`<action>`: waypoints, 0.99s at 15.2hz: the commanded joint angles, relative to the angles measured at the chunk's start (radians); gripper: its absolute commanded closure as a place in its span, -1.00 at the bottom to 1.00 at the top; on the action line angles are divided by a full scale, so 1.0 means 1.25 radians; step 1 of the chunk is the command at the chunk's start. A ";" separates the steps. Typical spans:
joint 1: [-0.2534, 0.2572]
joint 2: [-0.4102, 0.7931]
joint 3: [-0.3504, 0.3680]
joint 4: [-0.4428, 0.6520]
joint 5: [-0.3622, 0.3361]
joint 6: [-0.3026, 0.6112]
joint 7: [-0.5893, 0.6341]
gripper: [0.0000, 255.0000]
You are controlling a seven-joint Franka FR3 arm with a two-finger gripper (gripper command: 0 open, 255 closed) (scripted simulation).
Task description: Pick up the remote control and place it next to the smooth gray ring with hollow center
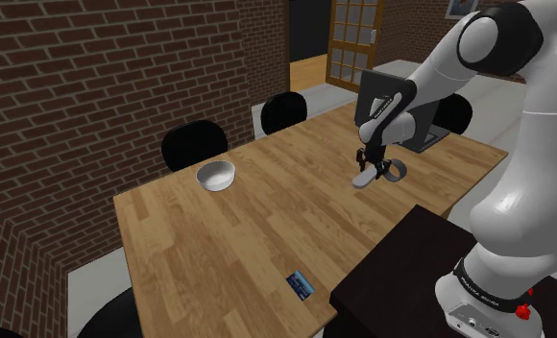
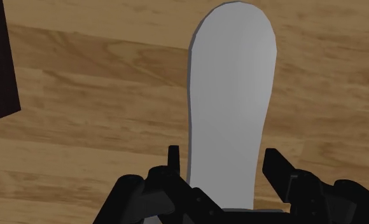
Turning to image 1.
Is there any dark robot stand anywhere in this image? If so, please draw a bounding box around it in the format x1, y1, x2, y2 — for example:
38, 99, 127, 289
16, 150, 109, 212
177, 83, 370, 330
328, 204, 557, 338

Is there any white bowl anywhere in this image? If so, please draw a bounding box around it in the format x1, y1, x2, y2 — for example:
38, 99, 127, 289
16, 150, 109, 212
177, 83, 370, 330
195, 159, 237, 193

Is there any wooden table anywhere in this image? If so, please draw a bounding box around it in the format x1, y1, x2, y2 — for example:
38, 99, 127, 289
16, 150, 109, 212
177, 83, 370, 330
112, 100, 510, 338

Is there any wooden door with glass panes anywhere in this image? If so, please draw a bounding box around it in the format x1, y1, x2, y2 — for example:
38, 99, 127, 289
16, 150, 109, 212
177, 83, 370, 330
326, 0, 387, 94

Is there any framed wall picture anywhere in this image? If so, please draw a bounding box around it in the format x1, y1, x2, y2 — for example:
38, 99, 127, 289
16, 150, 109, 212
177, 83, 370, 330
444, 0, 481, 20

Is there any blue card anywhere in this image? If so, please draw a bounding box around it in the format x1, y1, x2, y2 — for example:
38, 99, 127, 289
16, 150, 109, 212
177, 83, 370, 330
285, 270, 318, 302

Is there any dark grey open laptop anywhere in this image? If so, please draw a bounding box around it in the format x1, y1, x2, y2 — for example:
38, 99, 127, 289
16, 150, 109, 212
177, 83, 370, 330
353, 68, 452, 156

